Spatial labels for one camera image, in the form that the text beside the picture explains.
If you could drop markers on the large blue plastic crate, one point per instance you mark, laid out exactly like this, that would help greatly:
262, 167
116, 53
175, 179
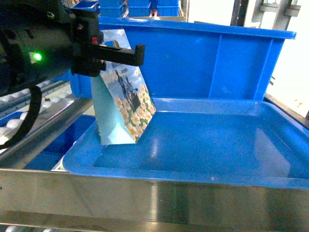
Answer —
200, 60

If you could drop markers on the blue plastic tray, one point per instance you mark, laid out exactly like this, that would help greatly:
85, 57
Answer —
242, 143

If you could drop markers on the stainless steel front rail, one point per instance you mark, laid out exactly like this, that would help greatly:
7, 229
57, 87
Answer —
64, 200

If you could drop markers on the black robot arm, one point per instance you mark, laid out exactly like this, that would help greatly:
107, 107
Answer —
42, 40

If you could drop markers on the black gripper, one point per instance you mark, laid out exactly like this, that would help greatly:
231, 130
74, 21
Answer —
89, 62

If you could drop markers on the flower gift bag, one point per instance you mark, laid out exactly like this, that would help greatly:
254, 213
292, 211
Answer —
122, 104

